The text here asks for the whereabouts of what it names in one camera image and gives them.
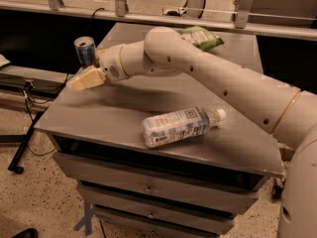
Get black cable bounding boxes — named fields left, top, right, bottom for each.
left=19, top=7, right=106, bottom=157

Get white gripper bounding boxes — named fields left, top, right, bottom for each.
left=69, top=45, right=129, bottom=91

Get green jalapeno chip bag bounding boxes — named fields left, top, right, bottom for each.
left=179, top=26, right=224, bottom=52

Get grey drawer cabinet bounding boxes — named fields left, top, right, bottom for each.
left=34, top=22, right=284, bottom=238

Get redbull can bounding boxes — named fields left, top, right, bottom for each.
left=74, top=37, right=99, bottom=68

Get clear plastic water bottle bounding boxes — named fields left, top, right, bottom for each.
left=142, top=106, right=226, bottom=148

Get black shoe tip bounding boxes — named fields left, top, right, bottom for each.
left=12, top=228, right=39, bottom=238

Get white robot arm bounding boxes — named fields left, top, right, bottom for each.
left=67, top=27, right=317, bottom=238

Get black stand leg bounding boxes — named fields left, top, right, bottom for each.
left=8, top=112, right=43, bottom=175

